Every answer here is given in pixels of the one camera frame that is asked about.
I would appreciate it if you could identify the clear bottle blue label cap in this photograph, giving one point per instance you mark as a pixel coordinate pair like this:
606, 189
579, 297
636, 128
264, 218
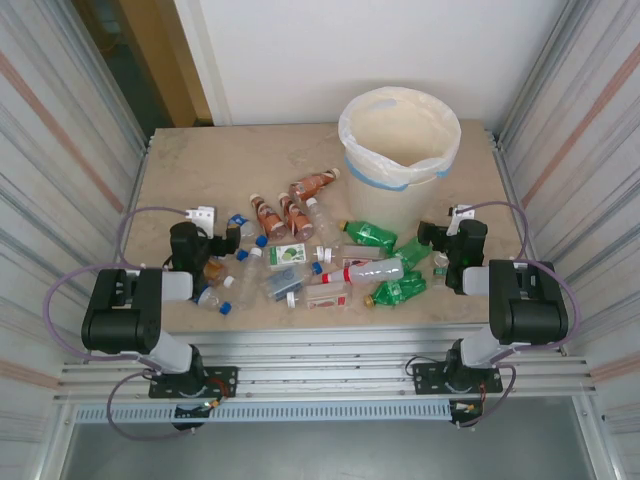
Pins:
242, 255
240, 223

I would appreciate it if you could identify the small clear bottle green cap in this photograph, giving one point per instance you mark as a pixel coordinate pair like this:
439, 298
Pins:
440, 261

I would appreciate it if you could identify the amber tea bottle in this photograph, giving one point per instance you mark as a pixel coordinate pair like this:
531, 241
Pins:
216, 270

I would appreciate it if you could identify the small clear bottle white cap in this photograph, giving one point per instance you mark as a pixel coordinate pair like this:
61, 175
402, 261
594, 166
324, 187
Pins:
228, 282

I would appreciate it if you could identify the brown label coffee bottle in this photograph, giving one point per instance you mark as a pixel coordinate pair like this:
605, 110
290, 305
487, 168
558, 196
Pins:
296, 217
270, 220
312, 184

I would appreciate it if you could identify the clear bottle Pocari Sweat cap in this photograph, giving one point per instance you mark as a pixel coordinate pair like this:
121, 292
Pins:
250, 285

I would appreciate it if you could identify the lime label bottle white cap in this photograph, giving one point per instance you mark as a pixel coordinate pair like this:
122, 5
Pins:
287, 254

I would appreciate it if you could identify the green bottle yellow cap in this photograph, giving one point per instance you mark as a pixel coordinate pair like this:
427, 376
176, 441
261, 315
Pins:
397, 290
370, 232

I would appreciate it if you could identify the clear bottle red cap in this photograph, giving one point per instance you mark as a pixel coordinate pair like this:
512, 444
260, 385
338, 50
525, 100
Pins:
370, 271

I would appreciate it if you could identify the grape label bottle white cap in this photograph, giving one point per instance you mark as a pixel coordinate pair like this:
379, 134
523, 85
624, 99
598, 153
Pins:
360, 251

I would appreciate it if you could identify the clear ribbed bottle white cap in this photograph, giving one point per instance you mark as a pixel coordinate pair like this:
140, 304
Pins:
322, 222

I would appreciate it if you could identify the red label bottle white cap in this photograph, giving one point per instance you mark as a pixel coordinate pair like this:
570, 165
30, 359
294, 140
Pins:
325, 299

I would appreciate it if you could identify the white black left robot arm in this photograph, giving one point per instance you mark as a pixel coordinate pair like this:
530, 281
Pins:
120, 325

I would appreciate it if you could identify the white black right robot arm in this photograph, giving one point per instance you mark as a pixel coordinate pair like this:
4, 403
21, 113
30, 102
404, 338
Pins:
530, 315

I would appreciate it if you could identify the white plastic bin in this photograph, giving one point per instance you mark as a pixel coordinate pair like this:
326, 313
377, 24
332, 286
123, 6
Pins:
385, 210

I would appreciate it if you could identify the translucent white bin liner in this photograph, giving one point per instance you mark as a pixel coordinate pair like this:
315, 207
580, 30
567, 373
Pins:
400, 125

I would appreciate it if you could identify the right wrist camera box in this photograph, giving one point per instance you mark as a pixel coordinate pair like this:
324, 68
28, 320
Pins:
460, 212

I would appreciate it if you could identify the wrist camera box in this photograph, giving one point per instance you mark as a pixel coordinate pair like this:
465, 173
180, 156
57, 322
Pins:
202, 214
460, 212

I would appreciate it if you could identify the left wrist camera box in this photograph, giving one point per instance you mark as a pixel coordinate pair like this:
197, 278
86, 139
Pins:
202, 214

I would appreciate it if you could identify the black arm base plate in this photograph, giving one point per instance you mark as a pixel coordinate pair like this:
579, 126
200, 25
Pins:
222, 380
430, 375

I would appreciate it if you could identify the aluminium rail frame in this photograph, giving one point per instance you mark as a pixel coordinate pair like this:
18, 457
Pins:
325, 350

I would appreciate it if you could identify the wooden door frame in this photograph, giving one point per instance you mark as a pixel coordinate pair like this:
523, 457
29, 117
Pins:
180, 60

